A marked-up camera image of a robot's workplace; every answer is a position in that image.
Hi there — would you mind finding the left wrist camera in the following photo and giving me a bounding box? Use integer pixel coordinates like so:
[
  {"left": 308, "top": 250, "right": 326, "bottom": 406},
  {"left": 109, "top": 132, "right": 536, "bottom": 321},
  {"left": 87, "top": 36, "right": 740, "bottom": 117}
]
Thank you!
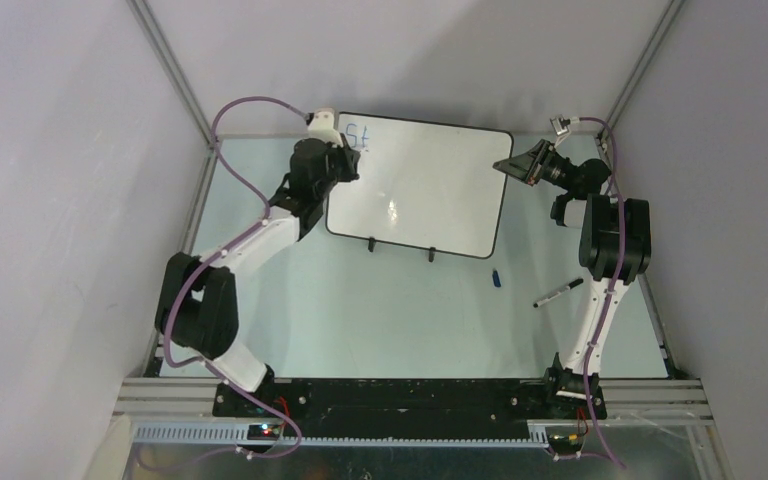
[{"left": 305, "top": 107, "right": 344, "bottom": 147}]

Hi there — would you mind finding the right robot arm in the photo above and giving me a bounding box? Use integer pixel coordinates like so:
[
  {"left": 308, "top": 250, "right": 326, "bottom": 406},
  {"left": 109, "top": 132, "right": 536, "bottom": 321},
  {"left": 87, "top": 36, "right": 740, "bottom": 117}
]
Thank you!
[{"left": 493, "top": 140, "right": 652, "bottom": 418}]

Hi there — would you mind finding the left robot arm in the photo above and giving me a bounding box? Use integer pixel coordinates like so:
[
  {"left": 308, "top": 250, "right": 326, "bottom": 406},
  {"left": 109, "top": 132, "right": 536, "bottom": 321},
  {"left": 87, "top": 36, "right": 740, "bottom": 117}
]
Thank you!
[{"left": 155, "top": 134, "right": 361, "bottom": 417}]

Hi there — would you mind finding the white whiteboard black frame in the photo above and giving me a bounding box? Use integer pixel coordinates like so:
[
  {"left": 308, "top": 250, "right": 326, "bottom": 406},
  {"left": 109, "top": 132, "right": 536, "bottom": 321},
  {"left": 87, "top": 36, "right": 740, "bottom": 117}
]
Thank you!
[{"left": 326, "top": 112, "right": 514, "bottom": 259}]

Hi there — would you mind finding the wire whiteboard stand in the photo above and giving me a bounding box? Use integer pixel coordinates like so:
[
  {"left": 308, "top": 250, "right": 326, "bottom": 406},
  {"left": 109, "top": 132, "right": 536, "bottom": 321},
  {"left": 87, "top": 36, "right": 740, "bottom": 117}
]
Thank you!
[{"left": 366, "top": 237, "right": 438, "bottom": 263}]

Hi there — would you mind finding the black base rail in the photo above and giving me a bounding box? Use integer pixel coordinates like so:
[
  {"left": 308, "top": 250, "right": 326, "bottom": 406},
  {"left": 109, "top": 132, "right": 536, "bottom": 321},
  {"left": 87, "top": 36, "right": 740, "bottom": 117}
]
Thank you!
[{"left": 212, "top": 378, "right": 588, "bottom": 439}]

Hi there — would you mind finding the grey cable duct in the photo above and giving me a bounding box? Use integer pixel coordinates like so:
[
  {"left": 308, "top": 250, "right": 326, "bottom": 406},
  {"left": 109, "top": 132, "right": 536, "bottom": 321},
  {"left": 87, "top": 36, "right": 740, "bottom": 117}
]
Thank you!
[{"left": 133, "top": 421, "right": 549, "bottom": 449}]

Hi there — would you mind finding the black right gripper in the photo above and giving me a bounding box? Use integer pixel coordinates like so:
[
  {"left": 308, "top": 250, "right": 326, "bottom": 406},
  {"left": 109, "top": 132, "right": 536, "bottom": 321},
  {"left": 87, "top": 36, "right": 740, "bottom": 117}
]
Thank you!
[{"left": 494, "top": 138, "right": 576, "bottom": 193}]

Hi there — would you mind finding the black marker pen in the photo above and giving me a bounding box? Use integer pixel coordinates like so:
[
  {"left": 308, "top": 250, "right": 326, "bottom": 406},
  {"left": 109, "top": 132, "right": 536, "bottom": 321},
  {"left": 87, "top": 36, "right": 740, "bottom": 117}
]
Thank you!
[{"left": 532, "top": 277, "right": 584, "bottom": 309}]

